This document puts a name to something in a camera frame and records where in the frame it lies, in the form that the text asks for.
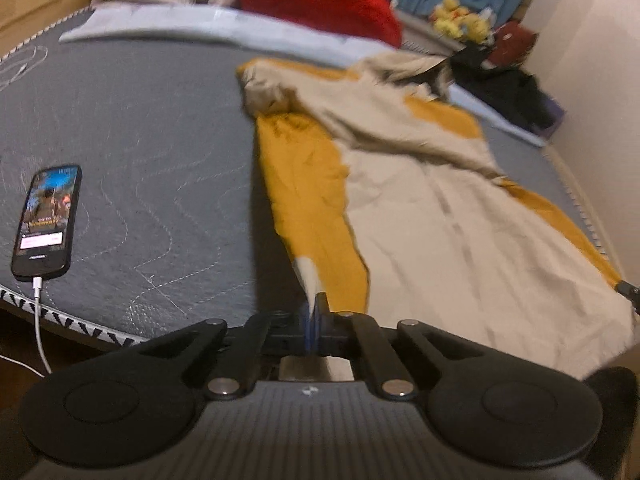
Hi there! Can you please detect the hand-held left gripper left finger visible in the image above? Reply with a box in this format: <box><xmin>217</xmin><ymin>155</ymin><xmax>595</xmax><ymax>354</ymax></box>
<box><xmin>134</xmin><ymin>310</ymin><xmax>314</xmax><ymax>402</ymax></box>

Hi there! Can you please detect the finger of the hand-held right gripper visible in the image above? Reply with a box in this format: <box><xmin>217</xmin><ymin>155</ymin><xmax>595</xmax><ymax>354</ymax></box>
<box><xmin>616</xmin><ymin>280</ymin><xmax>640</xmax><ymax>317</ymax></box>

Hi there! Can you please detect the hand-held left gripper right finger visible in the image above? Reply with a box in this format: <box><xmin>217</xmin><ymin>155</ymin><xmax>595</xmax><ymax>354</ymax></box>
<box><xmin>311</xmin><ymin>292</ymin><xmax>490</xmax><ymax>402</ymax></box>

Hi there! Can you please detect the beige and mustard hooded jacket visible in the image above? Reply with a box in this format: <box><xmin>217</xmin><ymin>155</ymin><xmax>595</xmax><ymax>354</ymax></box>
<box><xmin>236</xmin><ymin>52</ymin><xmax>639</xmax><ymax>381</ymax></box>

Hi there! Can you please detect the grey quilted mattress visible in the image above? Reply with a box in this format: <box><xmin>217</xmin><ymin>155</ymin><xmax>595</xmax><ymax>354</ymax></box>
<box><xmin>0</xmin><ymin>7</ymin><xmax>625</xmax><ymax>354</ymax></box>

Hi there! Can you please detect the black jacket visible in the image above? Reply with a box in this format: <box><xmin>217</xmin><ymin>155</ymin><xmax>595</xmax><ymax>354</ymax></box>
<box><xmin>450</xmin><ymin>45</ymin><xmax>564</xmax><ymax>132</ymax></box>

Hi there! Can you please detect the black smartphone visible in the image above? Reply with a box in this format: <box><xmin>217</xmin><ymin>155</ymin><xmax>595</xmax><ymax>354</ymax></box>
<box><xmin>11</xmin><ymin>164</ymin><xmax>84</xmax><ymax>282</ymax></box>

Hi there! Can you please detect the dark red plush toy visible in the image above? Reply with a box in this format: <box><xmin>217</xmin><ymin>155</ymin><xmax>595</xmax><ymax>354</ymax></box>
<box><xmin>487</xmin><ymin>21</ymin><xmax>539</xmax><ymax>69</ymax></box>

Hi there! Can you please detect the yellow bear plush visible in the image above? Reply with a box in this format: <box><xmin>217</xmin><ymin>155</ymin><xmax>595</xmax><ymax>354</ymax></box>
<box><xmin>459</xmin><ymin>10</ymin><xmax>494</xmax><ymax>44</ymax></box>

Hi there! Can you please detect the yellow duck plush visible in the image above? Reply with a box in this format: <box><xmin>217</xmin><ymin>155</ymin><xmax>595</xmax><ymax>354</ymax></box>
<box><xmin>431</xmin><ymin>0</ymin><xmax>464</xmax><ymax>36</ymax></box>

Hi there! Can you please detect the light blue bed sheet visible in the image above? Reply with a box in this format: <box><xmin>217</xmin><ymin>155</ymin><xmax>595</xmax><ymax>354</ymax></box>
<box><xmin>59</xmin><ymin>4</ymin><xmax>549</xmax><ymax>149</ymax></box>

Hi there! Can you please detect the red folded blanket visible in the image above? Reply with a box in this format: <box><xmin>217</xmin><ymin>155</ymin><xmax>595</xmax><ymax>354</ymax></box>
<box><xmin>239</xmin><ymin>0</ymin><xmax>404</xmax><ymax>49</ymax></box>

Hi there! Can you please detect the white charging cable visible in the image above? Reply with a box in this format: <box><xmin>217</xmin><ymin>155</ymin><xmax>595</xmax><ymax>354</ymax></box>
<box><xmin>0</xmin><ymin>276</ymin><xmax>54</xmax><ymax>377</ymax></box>

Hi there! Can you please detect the wooden bed frame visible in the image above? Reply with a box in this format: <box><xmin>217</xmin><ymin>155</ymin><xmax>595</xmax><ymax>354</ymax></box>
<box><xmin>0</xmin><ymin>0</ymin><xmax>97</xmax><ymax>59</ymax></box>

